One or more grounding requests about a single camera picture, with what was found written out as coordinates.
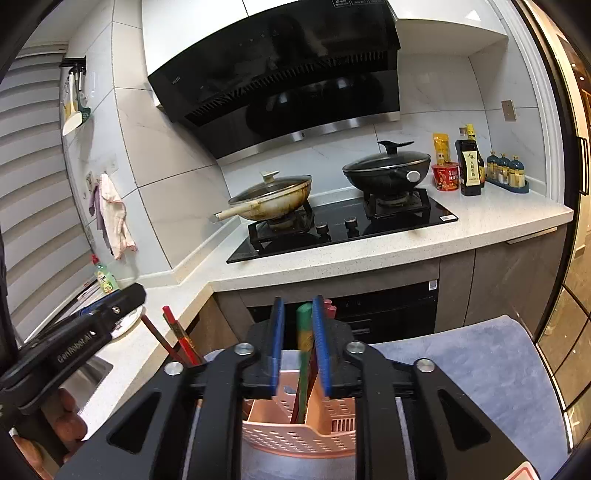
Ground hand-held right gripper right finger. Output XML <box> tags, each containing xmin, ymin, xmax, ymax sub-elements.
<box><xmin>311</xmin><ymin>294</ymin><xmax>532</xmax><ymax>480</ymax></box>

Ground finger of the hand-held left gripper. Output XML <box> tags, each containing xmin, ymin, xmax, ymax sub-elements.
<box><xmin>81</xmin><ymin>282</ymin><xmax>147</xmax><ymax>344</ymax></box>

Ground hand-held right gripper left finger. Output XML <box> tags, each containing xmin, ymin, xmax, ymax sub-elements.
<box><xmin>55</xmin><ymin>295</ymin><xmax>286</xmax><ymax>480</ymax></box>

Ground dark red chopstick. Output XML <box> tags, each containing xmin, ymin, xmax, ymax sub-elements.
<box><xmin>141</xmin><ymin>315</ymin><xmax>184</xmax><ymax>366</ymax></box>
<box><xmin>305</xmin><ymin>299</ymin><xmax>335</xmax><ymax>416</ymax></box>

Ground green chopstick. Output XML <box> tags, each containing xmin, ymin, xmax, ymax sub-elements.
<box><xmin>292</xmin><ymin>302</ymin><xmax>315</xmax><ymax>424</ymax></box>

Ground pink plastic utensil basket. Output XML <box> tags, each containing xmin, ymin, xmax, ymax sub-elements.
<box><xmin>240</xmin><ymin>369</ymin><xmax>357</xmax><ymax>459</ymax></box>

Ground person's left hand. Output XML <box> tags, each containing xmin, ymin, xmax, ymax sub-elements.
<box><xmin>14</xmin><ymin>388</ymin><xmax>89</xmax><ymax>480</ymax></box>

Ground white plate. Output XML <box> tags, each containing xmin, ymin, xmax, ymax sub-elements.
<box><xmin>106</xmin><ymin>305</ymin><xmax>144</xmax><ymax>335</ymax></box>

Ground green dish soap bottle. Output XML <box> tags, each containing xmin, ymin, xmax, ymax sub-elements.
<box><xmin>91</xmin><ymin>255</ymin><xmax>120</xmax><ymax>295</ymax></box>

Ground steel sink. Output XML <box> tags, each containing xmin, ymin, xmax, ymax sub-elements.
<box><xmin>55</xmin><ymin>355</ymin><xmax>115</xmax><ymax>407</ymax></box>

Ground black built-in oven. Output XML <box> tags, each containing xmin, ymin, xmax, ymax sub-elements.
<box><xmin>245</xmin><ymin>279</ymin><xmax>439</xmax><ymax>344</ymax></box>

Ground pink white hanging towel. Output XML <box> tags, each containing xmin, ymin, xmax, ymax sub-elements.
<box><xmin>98</xmin><ymin>173</ymin><xmax>138</xmax><ymax>260</ymax></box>

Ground purple hanging cloth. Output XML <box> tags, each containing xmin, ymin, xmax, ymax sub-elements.
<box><xmin>89</xmin><ymin>185</ymin><xmax>105</xmax><ymax>232</ymax></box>

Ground black gas stove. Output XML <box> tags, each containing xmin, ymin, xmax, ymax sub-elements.
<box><xmin>226</xmin><ymin>187</ymin><xmax>460</xmax><ymax>265</ymax></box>

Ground blue grey mat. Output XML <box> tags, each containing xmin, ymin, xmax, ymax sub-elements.
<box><xmin>203</xmin><ymin>315</ymin><xmax>570</xmax><ymax>480</ymax></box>

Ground beige frying pan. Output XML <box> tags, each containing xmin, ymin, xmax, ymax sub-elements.
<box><xmin>212</xmin><ymin>174</ymin><xmax>313</xmax><ymax>224</ymax></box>

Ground grey window blinds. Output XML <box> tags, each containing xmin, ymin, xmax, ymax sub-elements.
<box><xmin>0</xmin><ymin>41</ymin><xmax>100</xmax><ymax>342</ymax></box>

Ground glass pan lid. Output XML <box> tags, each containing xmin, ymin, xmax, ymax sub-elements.
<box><xmin>228</xmin><ymin>170</ymin><xmax>312</xmax><ymax>206</ymax></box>

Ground black wok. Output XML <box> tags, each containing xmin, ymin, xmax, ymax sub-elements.
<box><xmin>342</xmin><ymin>150</ymin><xmax>432</xmax><ymax>192</ymax></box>

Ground green hanging scoop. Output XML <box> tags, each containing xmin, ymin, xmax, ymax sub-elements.
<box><xmin>76</xmin><ymin>69</ymin><xmax>93</xmax><ymax>125</ymax></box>

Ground grey base cabinet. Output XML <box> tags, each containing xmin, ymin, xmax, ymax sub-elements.
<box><xmin>438</xmin><ymin>224</ymin><xmax>568</xmax><ymax>333</ymax></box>

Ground black wok lid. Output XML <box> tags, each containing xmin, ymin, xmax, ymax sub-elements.
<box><xmin>344</xmin><ymin>140</ymin><xmax>430</xmax><ymax>174</ymax></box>

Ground red instant noodle cup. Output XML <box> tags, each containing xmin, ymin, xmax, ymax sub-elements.
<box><xmin>431</xmin><ymin>161</ymin><xmax>460</xmax><ymax>191</ymax></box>

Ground dark soy sauce bottle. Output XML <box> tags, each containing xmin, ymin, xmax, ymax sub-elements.
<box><xmin>455</xmin><ymin>126</ymin><xmax>485</xmax><ymax>197</ymax></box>

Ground yellow seasoning packet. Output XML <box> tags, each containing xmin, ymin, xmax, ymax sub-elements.
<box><xmin>433</xmin><ymin>133</ymin><xmax>451</xmax><ymax>166</ymax></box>

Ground teal spice jar tray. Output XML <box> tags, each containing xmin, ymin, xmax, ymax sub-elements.
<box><xmin>485</xmin><ymin>175</ymin><xmax>531</xmax><ymax>193</ymax></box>

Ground yellow cap sauce bottle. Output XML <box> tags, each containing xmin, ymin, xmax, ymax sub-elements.
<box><xmin>465</xmin><ymin>123</ymin><xmax>485</xmax><ymax>185</ymax></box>

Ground black range hood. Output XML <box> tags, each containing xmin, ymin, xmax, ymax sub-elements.
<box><xmin>147</xmin><ymin>0</ymin><xmax>402</xmax><ymax>160</ymax></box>

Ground black sliding door frame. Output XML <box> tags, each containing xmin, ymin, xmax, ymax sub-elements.
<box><xmin>510</xmin><ymin>0</ymin><xmax>591</xmax><ymax>462</ymax></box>

